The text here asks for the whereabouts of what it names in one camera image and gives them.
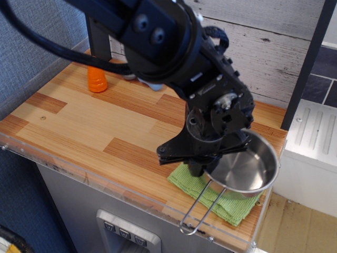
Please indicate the clear acrylic front edge guard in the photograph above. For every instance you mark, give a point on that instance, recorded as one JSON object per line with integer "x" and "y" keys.
{"x": 105, "y": 182}

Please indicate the silver toy cabinet front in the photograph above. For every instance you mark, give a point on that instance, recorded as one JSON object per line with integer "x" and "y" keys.
{"x": 87, "y": 210}

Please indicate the dark shelf post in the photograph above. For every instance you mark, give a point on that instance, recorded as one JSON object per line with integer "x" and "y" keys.
{"x": 99, "y": 41}
{"x": 313, "y": 50}

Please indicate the silver dispenser button panel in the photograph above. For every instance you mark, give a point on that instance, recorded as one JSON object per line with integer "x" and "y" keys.
{"x": 119, "y": 235}

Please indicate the yellow and black object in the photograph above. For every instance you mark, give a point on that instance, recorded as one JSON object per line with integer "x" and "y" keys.
{"x": 12, "y": 242}

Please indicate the dark right shelf post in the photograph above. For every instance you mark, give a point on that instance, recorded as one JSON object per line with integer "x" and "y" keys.
{"x": 313, "y": 50}

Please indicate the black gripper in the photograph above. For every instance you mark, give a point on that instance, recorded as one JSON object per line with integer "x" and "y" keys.
{"x": 205, "y": 138}

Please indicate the green folded cloth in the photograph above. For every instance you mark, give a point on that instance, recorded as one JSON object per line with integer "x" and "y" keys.
{"x": 231, "y": 210}

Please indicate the steel pot with wire handle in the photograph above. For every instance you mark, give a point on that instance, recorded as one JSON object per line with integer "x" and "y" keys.
{"x": 238, "y": 176}

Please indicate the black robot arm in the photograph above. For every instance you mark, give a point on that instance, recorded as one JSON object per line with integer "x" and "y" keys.
{"x": 164, "y": 43}

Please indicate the orange plastic toy carrot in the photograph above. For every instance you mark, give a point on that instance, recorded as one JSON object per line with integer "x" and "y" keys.
{"x": 96, "y": 79}

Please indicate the white ribbed appliance top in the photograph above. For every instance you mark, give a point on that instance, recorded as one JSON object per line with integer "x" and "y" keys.
{"x": 312, "y": 134}

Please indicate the dark left shelf post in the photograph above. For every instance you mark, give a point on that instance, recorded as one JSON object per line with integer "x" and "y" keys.
{"x": 99, "y": 41}

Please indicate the grey and blue toy scoop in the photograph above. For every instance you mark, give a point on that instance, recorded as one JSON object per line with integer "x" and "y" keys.
{"x": 154, "y": 87}

